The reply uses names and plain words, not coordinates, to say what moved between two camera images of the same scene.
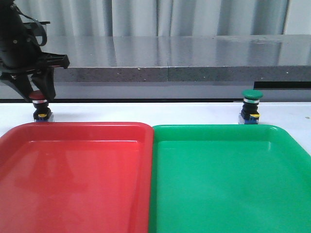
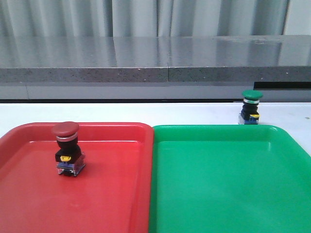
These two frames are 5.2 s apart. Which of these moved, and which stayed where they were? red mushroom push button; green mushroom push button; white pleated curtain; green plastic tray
Moved: red mushroom push button
Stayed: green plastic tray; white pleated curtain; green mushroom push button
